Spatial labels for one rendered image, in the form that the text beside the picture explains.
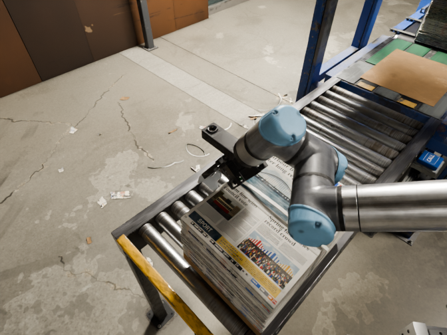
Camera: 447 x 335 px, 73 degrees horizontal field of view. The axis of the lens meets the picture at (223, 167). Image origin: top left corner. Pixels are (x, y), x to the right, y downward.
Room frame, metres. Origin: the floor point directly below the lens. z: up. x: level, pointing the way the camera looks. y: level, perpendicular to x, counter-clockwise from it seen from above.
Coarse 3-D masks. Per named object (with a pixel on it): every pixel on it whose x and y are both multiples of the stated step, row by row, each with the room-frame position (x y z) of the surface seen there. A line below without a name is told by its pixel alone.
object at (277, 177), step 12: (276, 168) 0.56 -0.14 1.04; (288, 168) 0.56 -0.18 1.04; (264, 180) 0.52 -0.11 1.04; (276, 180) 0.52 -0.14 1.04; (288, 180) 0.52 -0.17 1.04; (276, 192) 0.48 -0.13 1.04; (288, 192) 0.48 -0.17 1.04; (288, 204) 0.45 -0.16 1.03; (336, 240) 0.41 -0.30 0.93; (324, 252) 0.36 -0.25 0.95
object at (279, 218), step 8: (232, 184) 0.50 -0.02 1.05; (256, 184) 0.50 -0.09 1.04; (240, 192) 0.48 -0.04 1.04; (248, 192) 0.48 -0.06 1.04; (264, 192) 0.48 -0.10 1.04; (256, 200) 0.45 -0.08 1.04; (264, 200) 0.45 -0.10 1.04; (280, 200) 0.46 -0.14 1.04; (264, 208) 0.43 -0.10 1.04; (272, 208) 0.43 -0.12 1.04; (272, 216) 0.41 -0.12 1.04; (280, 216) 0.41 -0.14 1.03; (280, 224) 0.39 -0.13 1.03; (312, 248) 0.33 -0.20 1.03; (320, 248) 0.33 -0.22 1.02; (320, 256) 0.35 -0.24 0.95; (312, 264) 0.32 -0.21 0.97; (304, 280) 0.32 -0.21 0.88
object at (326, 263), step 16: (432, 128) 1.02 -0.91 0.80; (416, 144) 0.92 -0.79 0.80; (400, 160) 0.83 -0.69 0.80; (384, 176) 0.74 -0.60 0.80; (400, 176) 0.81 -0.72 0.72; (336, 256) 0.44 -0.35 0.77; (320, 272) 0.38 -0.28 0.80; (304, 288) 0.33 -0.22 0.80; (288, 304) 0.29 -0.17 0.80; (272, 320) 0.25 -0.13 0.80
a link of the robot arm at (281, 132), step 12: (276, 108) 0.44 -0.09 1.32; (288, 108) 0.45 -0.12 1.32; (264, 120) 0.44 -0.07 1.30; (276, 120) 0.42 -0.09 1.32; (288, 120) 0.42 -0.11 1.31; (300, 120) 0.43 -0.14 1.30; (252, 132) 0.45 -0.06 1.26; (264, 132) 0.42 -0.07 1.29; (276, 132) 0.40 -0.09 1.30; (288, 132) 0.40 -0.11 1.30; (300, 132) 0.41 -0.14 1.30; (252, 144) 0.44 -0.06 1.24; (264, 144) 0.42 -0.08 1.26; (276, 144) 0.40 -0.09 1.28; (288, 144) 0.40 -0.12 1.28; (300, 144) 0.41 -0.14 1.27; (264, 156) 0.43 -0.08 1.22; (276, 156) 0.41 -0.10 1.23; (288, 156) 0.40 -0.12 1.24
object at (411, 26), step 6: (426, 6) 2.49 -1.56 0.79; (414, 18) 2.26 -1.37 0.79; (420, 18) 2.29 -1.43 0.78; (402, 24) 2.15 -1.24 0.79; (408, 24) 2.15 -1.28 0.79; (414, 24) 2.14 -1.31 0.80; (402, 30) 2.07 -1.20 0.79; (408, 30) 2.04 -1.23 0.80; (414, 30) 2.04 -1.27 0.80; (390, 36) 2.01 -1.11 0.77; (396, 36) 1.97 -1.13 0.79; (402, 36) 1.95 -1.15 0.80; (408, 36) 1.95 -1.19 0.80; (414, 42) 1.88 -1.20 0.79; (432, 48) 1.80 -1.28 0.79; (438, 48) 1.79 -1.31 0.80
